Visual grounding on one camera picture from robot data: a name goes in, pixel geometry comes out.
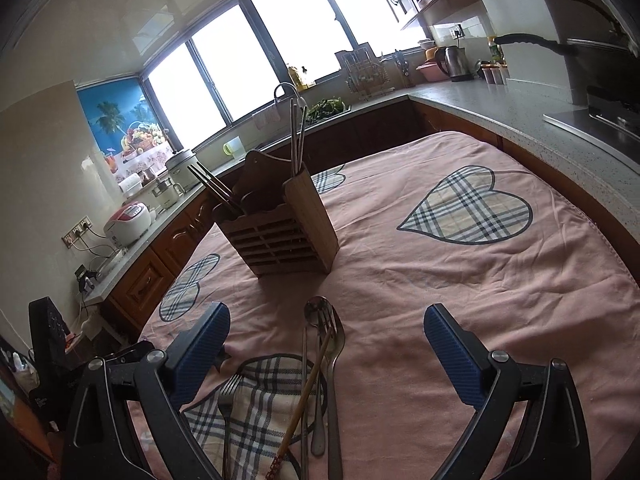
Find pink plastic basin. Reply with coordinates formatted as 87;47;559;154
416;61;449;82

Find green handled plastic jug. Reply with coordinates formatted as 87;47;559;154
222;136;246;159

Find knife block with knives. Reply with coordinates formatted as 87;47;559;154
393;50;413;88

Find steel chopstick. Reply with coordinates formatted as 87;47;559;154
294;102;308;176
290;98;298;178

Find pink tablecloth with plaid hearts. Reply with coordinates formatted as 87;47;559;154
142;132;639;479

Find green vegetables in sink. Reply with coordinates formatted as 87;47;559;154
306;99;348;125

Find yellow oil bottle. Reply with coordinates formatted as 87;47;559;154
288;66;305;91

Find small white kettle pot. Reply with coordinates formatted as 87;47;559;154
152;177;184;209

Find wall power outlet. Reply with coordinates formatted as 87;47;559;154
61;216;92;248

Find white red rice cooker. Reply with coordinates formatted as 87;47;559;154
103;202;152;248

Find steel electric kettle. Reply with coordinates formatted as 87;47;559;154
435;47;474;82

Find black wok with lid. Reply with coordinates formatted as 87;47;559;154
495;0;639;110

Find chrome sink faucet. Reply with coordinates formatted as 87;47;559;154
273;81;308;119

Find spice jar set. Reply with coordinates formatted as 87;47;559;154
480;63;510;84

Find wooden utensil holder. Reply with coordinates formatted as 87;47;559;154
213;151;340;278

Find tropical fruit poster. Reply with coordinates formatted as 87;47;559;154
77;78;172;183

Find white electric cooker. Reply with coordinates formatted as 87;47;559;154
165;148;200;191

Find dish drying rack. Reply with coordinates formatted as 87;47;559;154
335;42;395;101

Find steel fork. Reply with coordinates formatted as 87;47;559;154
218;374;242;479
320;298;346;480

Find gas stove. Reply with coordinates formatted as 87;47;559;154
544;86;639;172

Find dark wooden chopstick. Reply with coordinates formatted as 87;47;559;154
195;160;244;212
188;160;240;217

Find brown patterned chopstick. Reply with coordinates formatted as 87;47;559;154
265;334;332;480

